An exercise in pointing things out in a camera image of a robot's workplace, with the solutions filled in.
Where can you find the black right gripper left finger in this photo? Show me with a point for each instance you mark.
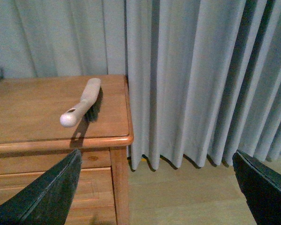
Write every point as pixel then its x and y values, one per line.
pixel 47 200

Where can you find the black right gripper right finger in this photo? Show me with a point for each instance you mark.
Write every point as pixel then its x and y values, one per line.
pixel 261 187

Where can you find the pink hand brush black bristles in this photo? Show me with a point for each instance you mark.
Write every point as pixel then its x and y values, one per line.
pixel 88 107

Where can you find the top wooden drawer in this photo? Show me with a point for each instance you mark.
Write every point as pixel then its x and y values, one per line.
pixel 93 201

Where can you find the wooden nightstand cabinet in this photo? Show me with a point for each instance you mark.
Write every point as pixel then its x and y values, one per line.
pixel 33 140

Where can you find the grey-green pleated curtain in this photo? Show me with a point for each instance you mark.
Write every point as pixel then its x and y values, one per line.
pixel 204 75

